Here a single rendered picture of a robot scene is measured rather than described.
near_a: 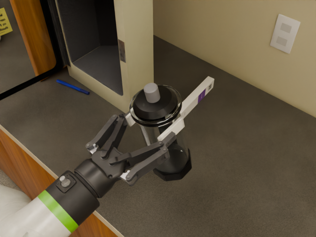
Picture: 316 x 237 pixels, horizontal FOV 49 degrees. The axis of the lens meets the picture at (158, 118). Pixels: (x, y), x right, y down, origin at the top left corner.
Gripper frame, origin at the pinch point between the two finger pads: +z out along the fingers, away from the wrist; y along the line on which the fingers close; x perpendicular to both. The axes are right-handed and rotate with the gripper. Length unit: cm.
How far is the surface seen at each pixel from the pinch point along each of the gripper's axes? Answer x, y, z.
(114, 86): 19.2, 35.8, 11.4
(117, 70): 19.4, 41.5, 17.4
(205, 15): 17, 32, 54
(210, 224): 31.0, -13.0, -2.4
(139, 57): 6.8, 25.9, 17.2
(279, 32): 15, 4, 55
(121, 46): 0.1, 26.3, 13.0
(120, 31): -4.4, 25.9, 13.8
